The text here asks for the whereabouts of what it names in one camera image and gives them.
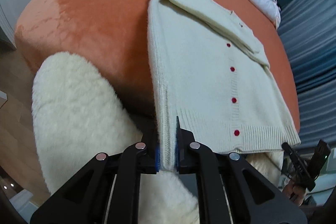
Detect cream knit cardigan red buttons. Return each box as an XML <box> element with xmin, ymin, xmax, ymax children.
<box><xmin>147</xmin><ymin>0</ymin><xmax>301</xmax><ymax>170</ymax></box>

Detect person's hand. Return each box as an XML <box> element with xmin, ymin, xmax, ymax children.
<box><xmin>282</xmin><ymin>180</ymin><xmax>306</xmax><ymax>206</ymax></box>

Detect blue grey curtain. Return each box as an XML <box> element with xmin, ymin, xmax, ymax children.
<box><xmin>277</xmin><ymin>0</ymin><xmax>335</xmax><ymax>152</ymax></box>

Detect orange velvet bed cover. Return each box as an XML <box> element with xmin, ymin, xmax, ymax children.
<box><xmin>14</xmin><ymin>0</ymin><xmax>300</xmax><ymax>127</ymax></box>

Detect white wardrobe doors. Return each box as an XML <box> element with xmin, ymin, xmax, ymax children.
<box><xmin>1</xmin><ymin>0</ymin><xmax>17</xmax><ymax>50</ymax></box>

